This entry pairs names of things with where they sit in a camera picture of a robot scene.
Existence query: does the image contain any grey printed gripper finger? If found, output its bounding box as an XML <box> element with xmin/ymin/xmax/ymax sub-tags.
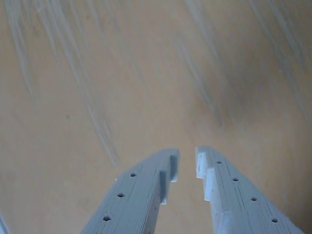
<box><xmin>195</xmin><ymin>145</ymin><xmax>306</xmax><ymax>234</ymax></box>
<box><xmin>80</xmin><ymin>147</ymin><xmax>180</xmax><ymax>234</ymax></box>

